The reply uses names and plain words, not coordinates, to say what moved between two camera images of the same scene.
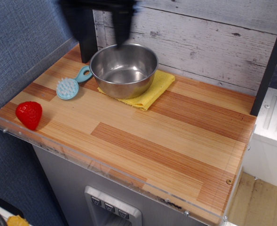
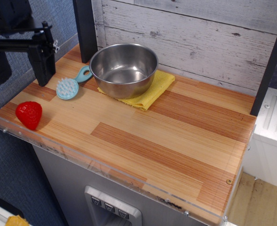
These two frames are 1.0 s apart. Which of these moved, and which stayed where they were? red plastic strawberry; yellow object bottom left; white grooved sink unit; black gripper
Moved: black gripper
Stayed: red plastic strawberry; yellow object bottom left; white grooved sink unit
